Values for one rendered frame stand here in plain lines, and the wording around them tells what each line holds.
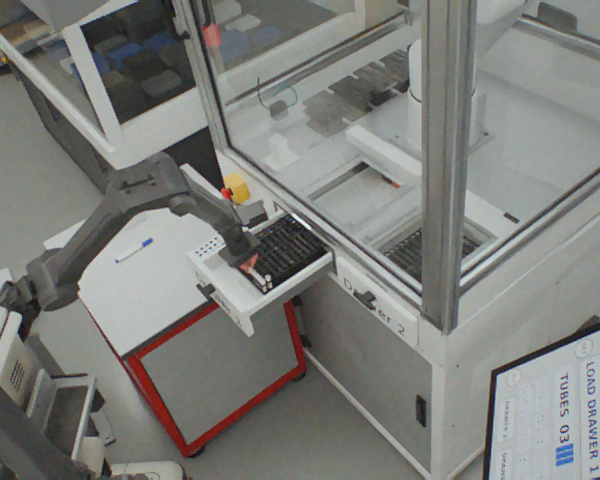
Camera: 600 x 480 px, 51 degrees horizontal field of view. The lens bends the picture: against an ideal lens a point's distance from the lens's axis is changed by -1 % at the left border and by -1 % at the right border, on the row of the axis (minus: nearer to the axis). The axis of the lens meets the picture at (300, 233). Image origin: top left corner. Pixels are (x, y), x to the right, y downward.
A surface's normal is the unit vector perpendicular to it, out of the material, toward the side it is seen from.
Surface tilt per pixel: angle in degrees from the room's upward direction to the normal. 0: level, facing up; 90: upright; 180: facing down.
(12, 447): 90
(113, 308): 0
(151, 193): 34
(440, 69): 90
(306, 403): 0
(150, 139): 90
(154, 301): 0
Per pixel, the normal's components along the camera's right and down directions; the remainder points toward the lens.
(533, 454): -0.82, -0.52
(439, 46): -0.79, 0.50
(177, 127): 0.60, 0.51
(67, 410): -0.14, -0.70
